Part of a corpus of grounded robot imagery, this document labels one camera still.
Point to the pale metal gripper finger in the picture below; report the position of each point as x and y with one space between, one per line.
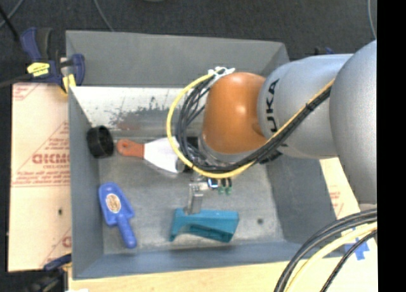
191 198
198 203

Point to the black plastic cup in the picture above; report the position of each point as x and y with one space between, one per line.
100 141

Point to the brown cardboard board red print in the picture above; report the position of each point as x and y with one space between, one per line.
38 221

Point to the grey metal bin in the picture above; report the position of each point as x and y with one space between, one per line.
152 59

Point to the blue toy scoop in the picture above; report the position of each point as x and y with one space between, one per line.
115 203

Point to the teal plastic holder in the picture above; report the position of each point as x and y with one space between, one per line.
206 221

